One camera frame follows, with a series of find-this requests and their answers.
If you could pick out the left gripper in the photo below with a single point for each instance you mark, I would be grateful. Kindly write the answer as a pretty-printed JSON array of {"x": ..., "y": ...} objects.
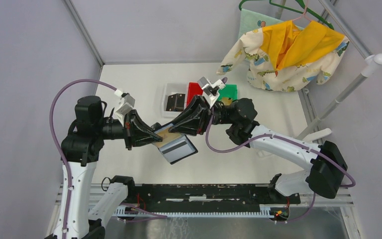
[{"x": 149, "y": 136}]

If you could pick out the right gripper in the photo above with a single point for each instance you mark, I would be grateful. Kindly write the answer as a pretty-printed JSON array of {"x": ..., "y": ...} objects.
[{"x": 193, "y": 128}]

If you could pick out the black leather card holder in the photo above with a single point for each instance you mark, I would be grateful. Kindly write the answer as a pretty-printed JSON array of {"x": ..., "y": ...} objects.
[{"x": 174, "y": 147}]

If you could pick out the gold credit card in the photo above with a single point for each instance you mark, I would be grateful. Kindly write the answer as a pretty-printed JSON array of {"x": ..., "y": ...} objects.
[{"x": 167, "y": 137}]

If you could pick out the credit card with magnetic stripe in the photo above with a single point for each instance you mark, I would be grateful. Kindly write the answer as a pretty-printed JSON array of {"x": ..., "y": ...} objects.
[{"x": 177, "y": 150}]

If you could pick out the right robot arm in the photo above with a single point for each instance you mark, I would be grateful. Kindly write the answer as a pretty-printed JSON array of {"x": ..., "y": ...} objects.
[{"x": 324, "y": 170}]

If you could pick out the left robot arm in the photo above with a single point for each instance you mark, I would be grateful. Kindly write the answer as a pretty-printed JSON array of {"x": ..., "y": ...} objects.
[{"x": 80, "y": 154}]

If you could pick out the cards in green bin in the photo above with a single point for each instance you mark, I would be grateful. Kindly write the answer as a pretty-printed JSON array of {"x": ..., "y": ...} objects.
[{"x": 227, "y": 101}]

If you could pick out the red plastic bin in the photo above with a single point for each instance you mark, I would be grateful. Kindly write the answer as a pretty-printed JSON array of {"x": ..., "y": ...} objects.
[{"x": 193, "y": 90}]

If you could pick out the green plastic bin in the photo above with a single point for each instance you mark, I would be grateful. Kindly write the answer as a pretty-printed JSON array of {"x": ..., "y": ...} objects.
[{"x": 229, "y": 91}]

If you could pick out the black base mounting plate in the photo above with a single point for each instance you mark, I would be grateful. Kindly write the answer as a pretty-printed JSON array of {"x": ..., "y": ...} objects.
[{"x": 207, "y": 198}]

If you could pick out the yellow cream children's jacket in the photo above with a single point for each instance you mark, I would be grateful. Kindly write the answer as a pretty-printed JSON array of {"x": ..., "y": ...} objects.
[{"x": 285, "y": 58}]

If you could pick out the light green towel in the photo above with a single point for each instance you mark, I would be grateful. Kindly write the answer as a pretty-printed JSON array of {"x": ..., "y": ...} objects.
[{"x": 250, "y": 23}]

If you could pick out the green clothes hanger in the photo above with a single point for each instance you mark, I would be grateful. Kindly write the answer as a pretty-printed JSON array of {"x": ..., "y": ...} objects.
[{"x": 321, "y": 18}]

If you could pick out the pink clothes hanger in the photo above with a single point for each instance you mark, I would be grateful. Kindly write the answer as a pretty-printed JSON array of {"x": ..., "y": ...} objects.
[{"x": 304, "y": 13}]

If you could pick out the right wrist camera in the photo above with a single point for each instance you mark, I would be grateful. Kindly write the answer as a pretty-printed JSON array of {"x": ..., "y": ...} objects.
[{"x": 211, "y": 90}]

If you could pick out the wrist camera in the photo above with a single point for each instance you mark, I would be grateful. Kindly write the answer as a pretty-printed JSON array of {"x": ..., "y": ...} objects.
[
  {"x": 125, "y": 105},
  {"x": 211, "y": 90}
]

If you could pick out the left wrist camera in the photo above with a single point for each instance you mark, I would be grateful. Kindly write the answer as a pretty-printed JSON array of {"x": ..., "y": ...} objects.
[{"x": 125, "y": 105}]

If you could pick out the white cable tray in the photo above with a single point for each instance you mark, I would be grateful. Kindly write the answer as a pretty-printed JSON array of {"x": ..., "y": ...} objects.
[{"x": 264, "y": 212}]

